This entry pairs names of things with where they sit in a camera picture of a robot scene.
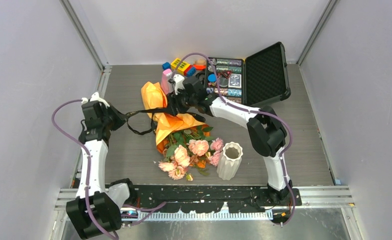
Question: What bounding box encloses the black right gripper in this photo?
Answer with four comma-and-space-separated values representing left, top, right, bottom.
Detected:
165, 86, 197, 118

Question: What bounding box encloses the black printed ribbon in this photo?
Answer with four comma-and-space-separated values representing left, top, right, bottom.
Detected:
125, 107, 207, 136

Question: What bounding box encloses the orange flower bouquet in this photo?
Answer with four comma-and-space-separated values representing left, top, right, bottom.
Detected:
140, 81, 226, 182

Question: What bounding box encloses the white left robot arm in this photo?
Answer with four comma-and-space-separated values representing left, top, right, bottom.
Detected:
65, 92, 137, 240

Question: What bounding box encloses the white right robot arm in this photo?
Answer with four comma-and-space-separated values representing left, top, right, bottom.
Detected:
161, 74, 293, 205

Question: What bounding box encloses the white ribbed vase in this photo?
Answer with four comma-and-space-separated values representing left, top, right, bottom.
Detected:
217, 142, 243, 181

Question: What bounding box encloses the blue round poker chip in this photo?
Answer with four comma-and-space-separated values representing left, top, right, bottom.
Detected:
208, 73, 217, 83

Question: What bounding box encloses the pink metronome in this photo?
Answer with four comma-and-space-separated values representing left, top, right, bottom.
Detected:
160, 68, 174, 95

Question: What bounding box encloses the orange toy piece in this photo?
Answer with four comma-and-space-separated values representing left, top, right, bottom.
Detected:
193, 59, 207, 71

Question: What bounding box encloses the yellow toy block house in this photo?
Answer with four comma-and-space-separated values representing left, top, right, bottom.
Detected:
170, 58, 196, 77

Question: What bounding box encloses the blue toy block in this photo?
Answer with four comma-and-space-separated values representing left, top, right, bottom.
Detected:
162, 62, 171, 70

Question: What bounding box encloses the black open poker case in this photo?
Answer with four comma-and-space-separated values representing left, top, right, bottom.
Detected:
197, 41, 291, 107

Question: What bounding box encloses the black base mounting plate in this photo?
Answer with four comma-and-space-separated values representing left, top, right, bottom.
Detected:
125, 184, 302, 214

